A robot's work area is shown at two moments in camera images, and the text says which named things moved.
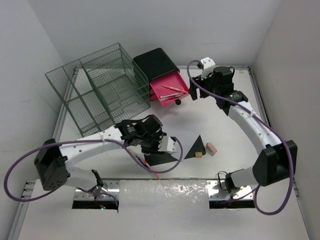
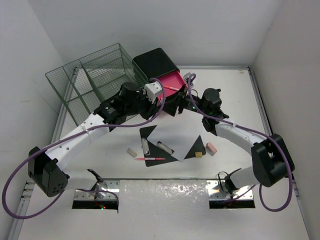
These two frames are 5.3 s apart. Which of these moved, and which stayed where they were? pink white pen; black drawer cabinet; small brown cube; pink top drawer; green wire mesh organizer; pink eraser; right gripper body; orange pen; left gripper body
Moved: right gripper body; left gripper body; pink white pen
Stayed: pink top drawer; green wire mesh organizer; pink eraser; black drawer cabinet; small brown cube; orange pen
